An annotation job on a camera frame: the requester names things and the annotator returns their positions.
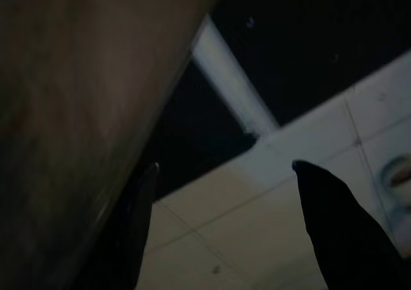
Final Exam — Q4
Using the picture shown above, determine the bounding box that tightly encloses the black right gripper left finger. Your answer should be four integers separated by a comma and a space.
75, 162, 161, 290

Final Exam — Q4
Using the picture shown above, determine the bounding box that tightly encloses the wooden table with grey legs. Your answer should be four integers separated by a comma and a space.
0, 0, 224, 290

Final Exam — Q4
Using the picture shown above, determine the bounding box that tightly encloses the black floor mat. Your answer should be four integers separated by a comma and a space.
150, 58, 259, 204
211, 0, 411, 127

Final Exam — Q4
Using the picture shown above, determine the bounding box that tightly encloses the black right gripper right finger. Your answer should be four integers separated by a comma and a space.
292, 160, 411, 290

